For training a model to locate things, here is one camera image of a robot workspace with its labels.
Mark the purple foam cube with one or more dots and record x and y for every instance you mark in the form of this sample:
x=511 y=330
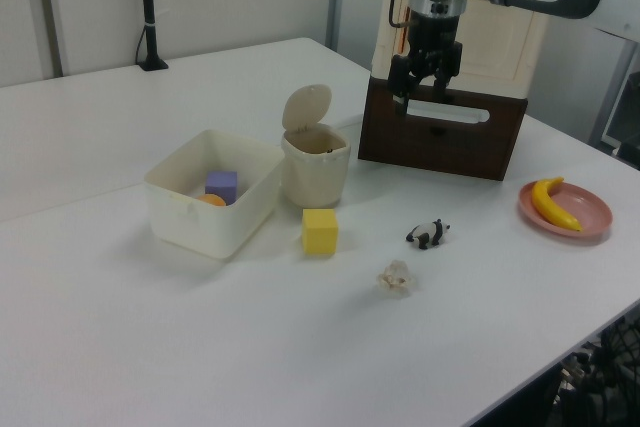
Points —
x=222 y=184

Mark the small cream trash can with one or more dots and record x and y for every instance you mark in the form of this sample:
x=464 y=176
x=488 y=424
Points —
x=314 y=147

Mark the toy panda figure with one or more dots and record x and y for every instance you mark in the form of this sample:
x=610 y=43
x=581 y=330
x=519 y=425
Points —
x=428 y=234

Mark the cream square plastic bin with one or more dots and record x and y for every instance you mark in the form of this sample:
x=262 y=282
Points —
x=215 y=197

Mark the yellow banana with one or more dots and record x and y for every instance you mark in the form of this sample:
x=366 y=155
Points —
x=546 y=204

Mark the pink plate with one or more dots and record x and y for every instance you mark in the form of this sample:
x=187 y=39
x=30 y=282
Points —
x=585 y=212

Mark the orange ball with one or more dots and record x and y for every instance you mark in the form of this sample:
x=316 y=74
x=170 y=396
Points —
x=212 y=200

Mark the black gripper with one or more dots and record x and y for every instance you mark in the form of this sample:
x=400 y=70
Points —
x=434 y=42

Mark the dark brown wooden box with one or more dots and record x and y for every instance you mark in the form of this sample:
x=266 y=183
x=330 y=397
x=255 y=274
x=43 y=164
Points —
x=440 y=142

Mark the black camera stand pole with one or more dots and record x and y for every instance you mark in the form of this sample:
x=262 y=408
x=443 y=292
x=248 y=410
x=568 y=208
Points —
x=149 y=7

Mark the crumpled paper ball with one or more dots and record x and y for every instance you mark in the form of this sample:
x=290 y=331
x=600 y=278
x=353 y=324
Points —
x=396 y=279

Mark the cream plastic drawer cabinet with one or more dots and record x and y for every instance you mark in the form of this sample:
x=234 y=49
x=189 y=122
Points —
x=495 y=47

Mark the yellow foam cube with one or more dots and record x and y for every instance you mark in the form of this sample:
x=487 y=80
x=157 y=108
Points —
x=320 y=231

